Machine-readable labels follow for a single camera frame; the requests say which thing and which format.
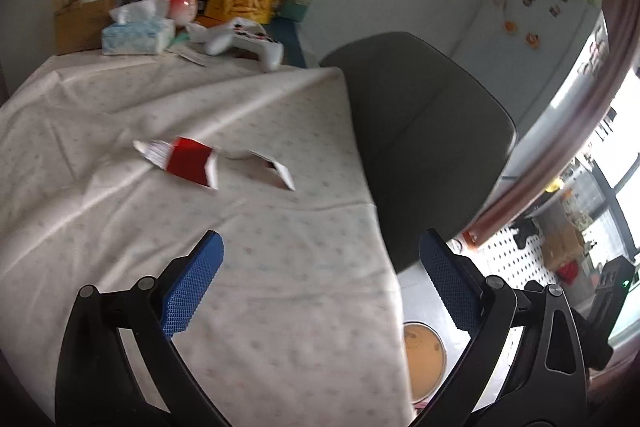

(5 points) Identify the blue tissue box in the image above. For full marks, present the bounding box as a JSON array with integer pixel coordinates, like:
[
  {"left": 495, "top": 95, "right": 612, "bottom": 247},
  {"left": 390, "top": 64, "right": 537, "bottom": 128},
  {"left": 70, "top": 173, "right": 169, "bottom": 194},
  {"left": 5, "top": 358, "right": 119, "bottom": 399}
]
[{"left": 101, "top": 0, "right": 176, "bottom": 55}]

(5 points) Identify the grey chair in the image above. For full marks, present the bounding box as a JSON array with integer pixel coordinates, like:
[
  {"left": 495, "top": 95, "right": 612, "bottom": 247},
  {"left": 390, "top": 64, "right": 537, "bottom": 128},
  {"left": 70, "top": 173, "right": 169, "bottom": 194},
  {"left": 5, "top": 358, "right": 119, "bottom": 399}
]
[{"left": 320, "top": 31, "right": 516, "bottom": 272}]

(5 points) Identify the white game controller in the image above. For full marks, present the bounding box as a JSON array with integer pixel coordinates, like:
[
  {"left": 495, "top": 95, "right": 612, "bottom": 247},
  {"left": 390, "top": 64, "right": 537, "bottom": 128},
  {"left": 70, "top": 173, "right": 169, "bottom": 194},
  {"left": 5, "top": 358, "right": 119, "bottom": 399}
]
[{"left": 186, "top": 17, "right": 284, "bottom": 72}]

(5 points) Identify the white floral tablecloth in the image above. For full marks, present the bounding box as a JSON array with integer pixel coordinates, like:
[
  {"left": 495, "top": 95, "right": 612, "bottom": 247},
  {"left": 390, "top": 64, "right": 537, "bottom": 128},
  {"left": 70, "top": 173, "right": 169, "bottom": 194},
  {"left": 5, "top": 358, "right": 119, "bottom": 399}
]
[{"left": 1, "top": 53, "right": 413, "bottom": 426}]

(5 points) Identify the brown cardboard box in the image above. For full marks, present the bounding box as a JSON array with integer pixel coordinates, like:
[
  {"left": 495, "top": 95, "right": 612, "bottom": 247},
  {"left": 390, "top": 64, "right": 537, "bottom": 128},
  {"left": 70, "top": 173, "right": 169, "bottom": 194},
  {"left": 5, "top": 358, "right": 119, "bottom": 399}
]
[{"left": 53, "top": 0, "right": 118, "bottom": 55}]

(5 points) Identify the white refrigerator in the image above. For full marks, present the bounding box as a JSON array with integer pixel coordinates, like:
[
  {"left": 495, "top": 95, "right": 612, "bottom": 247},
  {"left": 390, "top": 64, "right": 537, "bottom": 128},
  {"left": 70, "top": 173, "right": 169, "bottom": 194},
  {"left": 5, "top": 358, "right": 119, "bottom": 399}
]
[{"left": 449, "top": 0, "right": 609, "bottom": 143}]

